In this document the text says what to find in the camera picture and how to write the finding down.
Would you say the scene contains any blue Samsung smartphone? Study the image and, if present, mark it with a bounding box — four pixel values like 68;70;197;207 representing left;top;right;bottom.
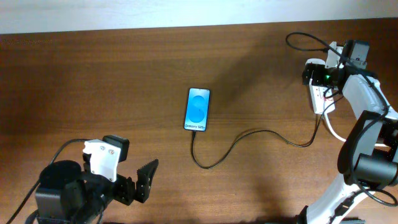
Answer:
183;88;210;132

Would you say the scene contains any black USB charging cable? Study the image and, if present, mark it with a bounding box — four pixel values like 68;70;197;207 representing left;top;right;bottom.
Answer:
190;88;345;170

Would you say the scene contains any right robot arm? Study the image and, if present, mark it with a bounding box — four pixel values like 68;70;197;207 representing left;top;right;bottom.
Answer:
296;40;397;223

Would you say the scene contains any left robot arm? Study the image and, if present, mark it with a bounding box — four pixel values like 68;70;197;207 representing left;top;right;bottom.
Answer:
25;159;159;223

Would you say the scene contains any white power strip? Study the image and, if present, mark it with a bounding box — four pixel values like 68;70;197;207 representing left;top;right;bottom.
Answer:
305;58;335;114

